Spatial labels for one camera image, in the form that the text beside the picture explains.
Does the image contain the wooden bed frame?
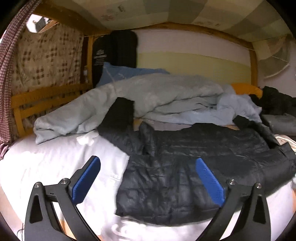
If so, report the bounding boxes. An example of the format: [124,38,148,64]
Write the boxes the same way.
[10,0,258,137]

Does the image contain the black fuzzy garment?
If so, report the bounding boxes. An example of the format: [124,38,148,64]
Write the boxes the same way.
[249,86,295,116]

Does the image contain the white fan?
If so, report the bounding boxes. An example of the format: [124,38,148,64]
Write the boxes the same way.
[253,34,293,79]

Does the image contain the black hanging garment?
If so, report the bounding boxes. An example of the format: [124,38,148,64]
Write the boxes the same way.
[92,30,138,87]

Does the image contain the blue pillow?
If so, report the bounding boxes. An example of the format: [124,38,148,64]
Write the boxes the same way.
[96,62,170,87]

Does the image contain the black puffer jacket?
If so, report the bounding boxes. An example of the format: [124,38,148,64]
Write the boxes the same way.
[97,97,295,226]

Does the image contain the light grey-blue duvet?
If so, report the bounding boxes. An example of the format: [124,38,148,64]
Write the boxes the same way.
[34,73,261,144]

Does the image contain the orange pillow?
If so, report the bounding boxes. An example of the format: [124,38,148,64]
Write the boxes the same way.
[231,83,263,99]

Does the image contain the cream fleece garment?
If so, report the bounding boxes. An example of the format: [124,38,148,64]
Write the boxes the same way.
[274,134,296,153]

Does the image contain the red checkered cloth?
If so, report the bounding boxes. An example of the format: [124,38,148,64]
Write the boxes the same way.
[1,0,41,159]

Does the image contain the grey garment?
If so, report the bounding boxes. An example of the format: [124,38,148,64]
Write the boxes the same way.
[262,113,295,136]

